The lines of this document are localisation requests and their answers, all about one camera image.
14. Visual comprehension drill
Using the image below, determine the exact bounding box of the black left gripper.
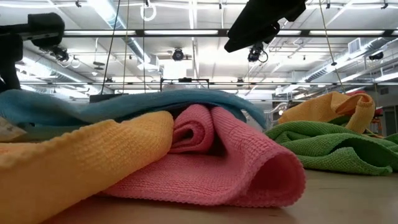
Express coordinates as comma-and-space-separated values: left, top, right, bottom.
0, 12, 66, 93

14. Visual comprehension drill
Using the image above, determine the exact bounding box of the blue microfiber towel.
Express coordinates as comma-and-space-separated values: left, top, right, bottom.
0, 88, 267, 142

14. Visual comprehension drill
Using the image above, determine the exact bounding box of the orange microfiber towel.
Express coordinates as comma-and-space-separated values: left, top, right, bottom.
0, 110, 175, 224
278, 91, 385, 139

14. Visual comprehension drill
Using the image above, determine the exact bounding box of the green microfiber towel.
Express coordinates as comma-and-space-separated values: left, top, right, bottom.
266, 120, 398, 176

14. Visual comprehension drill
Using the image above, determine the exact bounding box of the pink microfiber towel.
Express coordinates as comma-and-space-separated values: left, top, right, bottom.
102, 104, 307, 208

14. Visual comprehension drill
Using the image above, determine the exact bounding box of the white ceiling vent unit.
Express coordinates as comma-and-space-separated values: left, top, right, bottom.
347, 37, 368, 55

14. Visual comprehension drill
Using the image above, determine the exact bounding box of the black monitor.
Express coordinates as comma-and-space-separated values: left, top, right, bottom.
89, 93, 129, 104

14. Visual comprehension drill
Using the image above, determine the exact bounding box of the thin hanging cable with knob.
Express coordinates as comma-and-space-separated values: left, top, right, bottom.
318, 0, 346, 93

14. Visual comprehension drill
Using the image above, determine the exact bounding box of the black hanging cable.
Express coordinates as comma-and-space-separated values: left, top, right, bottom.
99, 0, 122, 96

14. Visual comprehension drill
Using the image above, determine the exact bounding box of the silver ceiling air duct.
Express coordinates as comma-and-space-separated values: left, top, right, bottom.
86, 0, 164, 74

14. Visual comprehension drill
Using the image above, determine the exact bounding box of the white cable loop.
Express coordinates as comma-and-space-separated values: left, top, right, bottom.
139, 0, 157, 22

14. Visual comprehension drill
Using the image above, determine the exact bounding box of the black overhead frame beam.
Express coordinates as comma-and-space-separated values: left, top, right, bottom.
63, 29, 398, 38

